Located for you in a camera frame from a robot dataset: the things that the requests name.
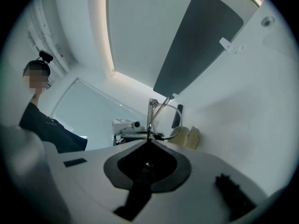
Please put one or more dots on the beige glasses case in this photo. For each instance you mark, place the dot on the beige glasses case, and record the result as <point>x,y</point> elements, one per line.
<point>184,135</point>

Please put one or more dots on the black head camera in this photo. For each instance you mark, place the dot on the black head camera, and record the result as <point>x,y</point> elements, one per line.
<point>46,56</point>

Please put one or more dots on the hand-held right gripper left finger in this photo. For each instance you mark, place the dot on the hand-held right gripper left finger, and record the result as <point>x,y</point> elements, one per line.
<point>88,171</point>

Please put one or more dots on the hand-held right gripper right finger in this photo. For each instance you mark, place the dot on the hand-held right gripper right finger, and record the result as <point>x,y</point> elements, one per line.
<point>210,171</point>

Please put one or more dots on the thin-framed round glasses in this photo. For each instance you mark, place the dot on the thin-framed round glasses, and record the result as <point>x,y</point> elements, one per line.
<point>149,115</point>

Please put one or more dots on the long dark desk divider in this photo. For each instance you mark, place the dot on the long dark desk divider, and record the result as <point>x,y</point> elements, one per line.
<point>198,43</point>

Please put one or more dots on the person in dark shirt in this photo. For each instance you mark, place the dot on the person in dark shirt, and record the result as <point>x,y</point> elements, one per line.
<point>46,129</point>

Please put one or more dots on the person's head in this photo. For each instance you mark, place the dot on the person's head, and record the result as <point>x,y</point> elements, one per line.
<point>36,78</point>

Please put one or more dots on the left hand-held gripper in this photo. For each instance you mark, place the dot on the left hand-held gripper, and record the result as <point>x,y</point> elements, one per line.
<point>121,126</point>

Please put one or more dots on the white divider bracket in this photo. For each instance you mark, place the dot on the white divider bracket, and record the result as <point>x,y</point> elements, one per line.
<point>230,45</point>
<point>175,95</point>

